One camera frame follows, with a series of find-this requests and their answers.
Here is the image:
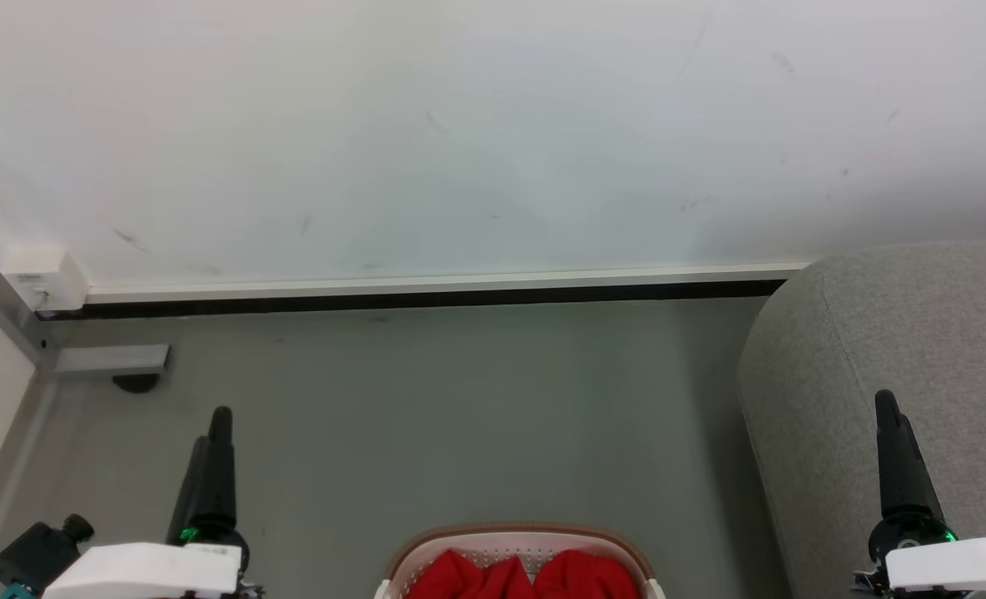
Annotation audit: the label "grey fabric sofa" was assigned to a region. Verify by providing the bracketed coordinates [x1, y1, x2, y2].
[736, 240, 986, 599]

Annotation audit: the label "red white shorts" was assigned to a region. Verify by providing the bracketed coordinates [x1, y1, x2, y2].
[408, 549, 537, 599]

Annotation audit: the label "white brown laundry basket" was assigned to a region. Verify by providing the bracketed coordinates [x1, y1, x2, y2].
[374, 522, 666, 599]

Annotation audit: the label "white black baseboard strip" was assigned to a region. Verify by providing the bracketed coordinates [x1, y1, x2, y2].
[37, 261, 811, 322]

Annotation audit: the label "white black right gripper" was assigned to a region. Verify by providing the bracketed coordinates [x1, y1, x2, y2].
[855, 389, 986, 596]

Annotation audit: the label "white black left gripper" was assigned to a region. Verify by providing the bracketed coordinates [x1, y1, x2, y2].
[43, 406, 250, 599]

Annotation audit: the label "white wall box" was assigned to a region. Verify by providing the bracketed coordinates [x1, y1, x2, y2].
[2, 244, 90, 314]

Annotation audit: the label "grey metal bracket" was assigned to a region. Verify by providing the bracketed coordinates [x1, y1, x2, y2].
[54, 344, 171, 375]

